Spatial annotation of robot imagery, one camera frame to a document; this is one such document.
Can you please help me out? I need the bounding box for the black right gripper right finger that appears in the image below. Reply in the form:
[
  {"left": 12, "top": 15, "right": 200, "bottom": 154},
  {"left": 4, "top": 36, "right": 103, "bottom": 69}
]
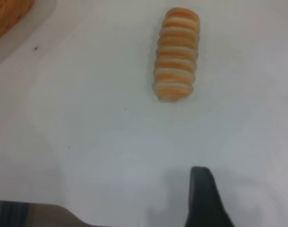
[{"left": 184, "top": 166, "right": 235, "bottom": 227}]

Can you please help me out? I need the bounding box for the striped long bread roll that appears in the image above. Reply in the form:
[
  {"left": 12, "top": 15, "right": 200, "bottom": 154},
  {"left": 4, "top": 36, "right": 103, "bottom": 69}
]
[{"left": 152, "top": 8, "right": 201, "bottom": 103}]

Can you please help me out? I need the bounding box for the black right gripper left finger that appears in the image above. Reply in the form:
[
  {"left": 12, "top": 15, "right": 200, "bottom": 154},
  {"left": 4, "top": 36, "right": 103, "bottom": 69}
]
[{"left": 0, "top": 200, "right": 94, "bottom": 227}]

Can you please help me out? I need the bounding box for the orange woven wicker basket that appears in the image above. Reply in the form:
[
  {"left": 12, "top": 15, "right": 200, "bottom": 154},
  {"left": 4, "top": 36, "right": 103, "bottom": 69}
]
[{"left": 0, "top": 0, "right": 35, "bottom": 45}]

